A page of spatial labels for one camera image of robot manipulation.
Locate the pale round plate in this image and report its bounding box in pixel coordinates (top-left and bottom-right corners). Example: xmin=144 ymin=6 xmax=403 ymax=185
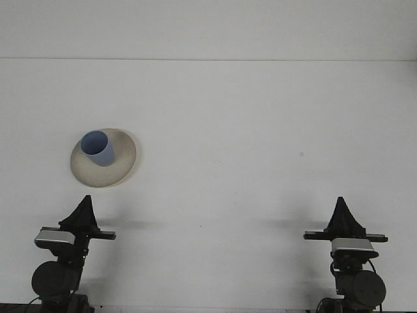
xmin=70 ymin=128 xmax=143 ymax=189

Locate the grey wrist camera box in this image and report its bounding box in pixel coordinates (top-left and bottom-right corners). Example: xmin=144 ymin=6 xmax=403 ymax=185
xmin=34 ymin=230 xmax=76 ymax=248
xmin=330 ymin=237 xmax=379 ymax=260

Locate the pale blue cup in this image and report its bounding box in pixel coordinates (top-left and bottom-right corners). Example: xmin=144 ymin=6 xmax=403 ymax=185
xmin=79 ymin=130 xmax=116 ymax=168

